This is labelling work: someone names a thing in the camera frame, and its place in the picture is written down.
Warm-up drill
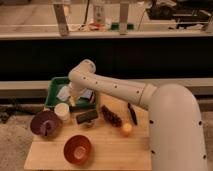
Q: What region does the crumpled cloth in tray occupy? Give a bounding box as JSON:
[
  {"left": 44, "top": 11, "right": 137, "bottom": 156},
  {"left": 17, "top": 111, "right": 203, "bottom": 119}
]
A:
[{"left": 57, "top": 86, "right": 93, "bottom": 101}]

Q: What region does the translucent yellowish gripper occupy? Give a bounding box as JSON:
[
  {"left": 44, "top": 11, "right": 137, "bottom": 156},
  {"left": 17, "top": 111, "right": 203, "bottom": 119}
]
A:
[{"left": 68, "top": 83, "right": 86, "bottom": 101}]

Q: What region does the black rectangular block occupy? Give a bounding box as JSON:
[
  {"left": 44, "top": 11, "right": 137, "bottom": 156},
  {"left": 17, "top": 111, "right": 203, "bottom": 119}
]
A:
[{"left": 76, "top": 110, "right": 98, "bottom": 124}]

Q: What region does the red-brown bowl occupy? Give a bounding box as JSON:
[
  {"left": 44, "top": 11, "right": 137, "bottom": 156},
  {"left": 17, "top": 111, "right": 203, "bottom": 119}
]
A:
[{"left": 63, "top": 135, "right": 92, "bottom": 165}]

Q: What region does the dark grape bunch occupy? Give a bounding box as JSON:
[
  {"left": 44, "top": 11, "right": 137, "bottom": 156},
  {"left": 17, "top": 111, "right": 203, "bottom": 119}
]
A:
[{"left": 101, "top": 105, "right": 122, "bottom": 127}]

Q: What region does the green plastic tray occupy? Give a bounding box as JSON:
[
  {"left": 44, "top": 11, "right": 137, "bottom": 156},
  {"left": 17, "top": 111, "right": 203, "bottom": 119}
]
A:
[{"left": 45, "top": 77, "right": 96, "bottom": 110}]

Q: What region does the white paper cup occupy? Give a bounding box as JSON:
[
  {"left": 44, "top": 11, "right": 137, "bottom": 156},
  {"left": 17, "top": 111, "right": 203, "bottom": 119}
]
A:
[{"left": 54, "top": 103, "right": 70, "bottom": 121}]

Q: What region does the banana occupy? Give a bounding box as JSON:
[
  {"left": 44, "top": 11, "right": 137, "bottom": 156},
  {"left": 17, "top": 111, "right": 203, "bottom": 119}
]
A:
[{"left": 69, "top": 96, "right": 77, "bottom": 107}]

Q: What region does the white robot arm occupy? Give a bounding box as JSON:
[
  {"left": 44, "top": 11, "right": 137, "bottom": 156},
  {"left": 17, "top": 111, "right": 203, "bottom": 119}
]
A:
[{"left": 68, "top": 59, "right": 208, "bottom": 171}]

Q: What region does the black brush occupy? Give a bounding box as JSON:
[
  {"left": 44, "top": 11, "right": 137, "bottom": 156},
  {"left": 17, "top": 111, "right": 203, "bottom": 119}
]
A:
[{"left": 127, "top": 103, "right": 137, "bottom": 125}]

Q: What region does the purple bowl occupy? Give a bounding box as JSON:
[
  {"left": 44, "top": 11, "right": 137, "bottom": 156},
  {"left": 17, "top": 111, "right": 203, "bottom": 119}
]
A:
[{"left": 30, "top": 110, "right": 60, "bottom": 136}]

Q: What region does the red item in tray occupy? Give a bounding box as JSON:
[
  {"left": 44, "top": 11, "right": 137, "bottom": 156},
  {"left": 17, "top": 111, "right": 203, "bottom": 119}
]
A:
[{"left": 89, "top": 93, "right": 95, "bottom": 103}]

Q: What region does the wooden board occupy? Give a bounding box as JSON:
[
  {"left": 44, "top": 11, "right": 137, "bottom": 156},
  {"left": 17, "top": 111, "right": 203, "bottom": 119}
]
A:
[{"left": 23, "top": 93, "right": 153, "bottom": 171}]

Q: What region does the orange fruit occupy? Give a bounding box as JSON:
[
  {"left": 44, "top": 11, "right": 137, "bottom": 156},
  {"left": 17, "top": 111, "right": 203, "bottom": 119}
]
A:
[{"left": 121, "top": 123, "right": 133, "bottom": 137}]

